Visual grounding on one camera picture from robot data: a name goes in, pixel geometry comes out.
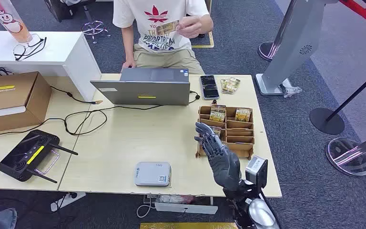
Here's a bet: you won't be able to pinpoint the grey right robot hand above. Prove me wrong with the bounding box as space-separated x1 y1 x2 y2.
194 122 243 192

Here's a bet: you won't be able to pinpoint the person's right hand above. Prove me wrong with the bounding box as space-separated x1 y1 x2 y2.
121 60 137 74

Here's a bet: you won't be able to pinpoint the person's left hand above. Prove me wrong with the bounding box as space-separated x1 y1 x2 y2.
175 16 203 39

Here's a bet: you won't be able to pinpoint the gold patterned ID card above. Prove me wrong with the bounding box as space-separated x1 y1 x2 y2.
156 20 180 36

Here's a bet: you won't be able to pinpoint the stack of gold cards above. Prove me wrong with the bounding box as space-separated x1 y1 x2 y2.
220 77 241 95

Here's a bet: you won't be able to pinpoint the grey card reader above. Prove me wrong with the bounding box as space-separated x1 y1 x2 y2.
134 162 172 187

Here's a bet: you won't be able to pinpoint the wooden card organizer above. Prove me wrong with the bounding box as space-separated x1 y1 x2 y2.
195 105 255 160

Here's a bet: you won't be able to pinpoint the person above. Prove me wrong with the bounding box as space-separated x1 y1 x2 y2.
112 0 214 75

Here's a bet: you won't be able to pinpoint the yellow floor tape outline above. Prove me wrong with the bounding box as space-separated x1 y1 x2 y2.
192 31 214 49

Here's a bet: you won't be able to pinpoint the grey laptop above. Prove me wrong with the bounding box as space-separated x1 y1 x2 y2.
90 68 191 106

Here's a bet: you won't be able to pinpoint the chrome stool base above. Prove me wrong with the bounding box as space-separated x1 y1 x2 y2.
81 4 111 44

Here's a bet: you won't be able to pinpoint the white box under table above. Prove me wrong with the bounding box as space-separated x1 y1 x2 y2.
154 202 218 215

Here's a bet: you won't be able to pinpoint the black smartphone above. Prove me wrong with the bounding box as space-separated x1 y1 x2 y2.
199 74 220 101

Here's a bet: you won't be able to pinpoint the white counter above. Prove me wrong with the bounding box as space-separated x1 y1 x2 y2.
0 31 102 103

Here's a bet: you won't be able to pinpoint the gold floor tape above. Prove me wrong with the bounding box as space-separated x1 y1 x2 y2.
140 222 239 229

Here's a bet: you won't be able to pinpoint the dark round stanchion base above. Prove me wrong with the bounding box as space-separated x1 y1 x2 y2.
258 41 280 62

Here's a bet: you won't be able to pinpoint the black office chair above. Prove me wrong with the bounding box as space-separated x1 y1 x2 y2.
43 0 97 23

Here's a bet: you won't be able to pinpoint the clear plastic bag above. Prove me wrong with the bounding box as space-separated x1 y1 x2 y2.
279 83 303 98

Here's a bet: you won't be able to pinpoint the silver kiosk stand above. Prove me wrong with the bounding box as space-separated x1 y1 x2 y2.
254 0 340 96

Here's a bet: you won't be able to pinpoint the black-framed glasses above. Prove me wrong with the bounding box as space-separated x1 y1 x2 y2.
12 34 47 62

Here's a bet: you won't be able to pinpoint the black stanchion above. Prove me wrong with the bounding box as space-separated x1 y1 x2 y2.
309 64 366 135

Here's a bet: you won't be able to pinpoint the brown cardboard box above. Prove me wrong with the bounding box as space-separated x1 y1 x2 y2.
0 71 52 133

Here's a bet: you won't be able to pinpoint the chrome base stanchion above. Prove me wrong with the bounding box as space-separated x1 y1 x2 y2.
325 130 366 177

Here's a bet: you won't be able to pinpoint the snowman print cup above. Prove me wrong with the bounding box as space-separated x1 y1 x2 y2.
0 0 33 44

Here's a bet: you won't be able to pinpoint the black remote controller with antennas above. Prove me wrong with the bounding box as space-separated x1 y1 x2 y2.
0 129 79 184

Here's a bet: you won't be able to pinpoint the white power strip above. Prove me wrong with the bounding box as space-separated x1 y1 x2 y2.
50 192 87 212

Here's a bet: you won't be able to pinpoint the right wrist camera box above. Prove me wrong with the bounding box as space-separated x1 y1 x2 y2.
245 155 269 190

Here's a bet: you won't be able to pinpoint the black cable with plug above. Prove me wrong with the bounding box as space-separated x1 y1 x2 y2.
50 86 103 105

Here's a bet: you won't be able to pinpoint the black earphone cable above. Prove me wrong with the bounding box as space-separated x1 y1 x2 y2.
188 91 201 104

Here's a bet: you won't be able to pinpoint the black looped cable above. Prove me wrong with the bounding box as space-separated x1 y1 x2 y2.
0 105 164 137

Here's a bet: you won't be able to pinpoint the white cable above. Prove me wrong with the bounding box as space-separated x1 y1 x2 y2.
136 193 157 219

